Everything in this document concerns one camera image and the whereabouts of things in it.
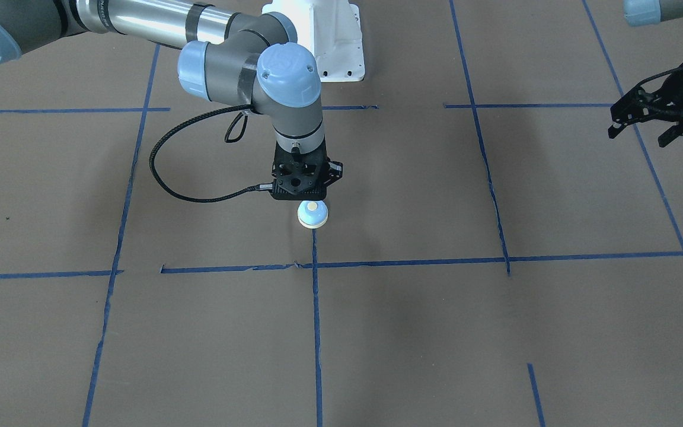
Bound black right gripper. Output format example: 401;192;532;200
272;145;343;191

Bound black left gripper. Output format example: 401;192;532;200
609;63;683;148

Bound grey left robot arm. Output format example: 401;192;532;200
607;1;683;148

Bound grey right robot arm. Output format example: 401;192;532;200
0;1;342;199

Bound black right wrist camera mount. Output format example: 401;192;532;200
269;156;330;202

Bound white camera stand base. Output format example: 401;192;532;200
262;1;366;83

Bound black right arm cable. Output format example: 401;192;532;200
149;104;274;203

